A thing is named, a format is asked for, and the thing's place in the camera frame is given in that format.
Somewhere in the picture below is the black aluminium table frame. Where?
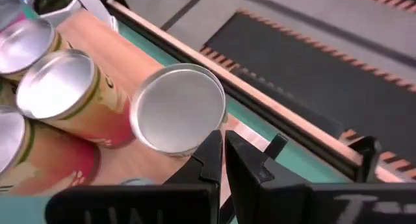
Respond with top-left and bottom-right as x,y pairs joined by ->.
97,0 -> 416,186

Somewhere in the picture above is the blue peas can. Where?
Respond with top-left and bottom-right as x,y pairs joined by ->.
0,18 -> 72,82

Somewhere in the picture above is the orange pineapple can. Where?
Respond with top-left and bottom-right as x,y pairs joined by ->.
129,62 -> 228,159

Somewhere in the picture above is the small black clamp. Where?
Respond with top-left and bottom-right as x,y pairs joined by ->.
347,135 -> 382,183

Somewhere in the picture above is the orange yellow food can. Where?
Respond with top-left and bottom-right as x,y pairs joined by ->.
15,48 -> 137,150

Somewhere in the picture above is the orange corn can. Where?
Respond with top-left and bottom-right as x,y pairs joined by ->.
0,105 -> 101,196

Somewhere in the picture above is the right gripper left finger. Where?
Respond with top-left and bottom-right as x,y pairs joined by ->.
44,129 -> 224,224

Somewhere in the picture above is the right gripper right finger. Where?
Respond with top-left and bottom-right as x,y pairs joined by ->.
224,130 -> 416,224

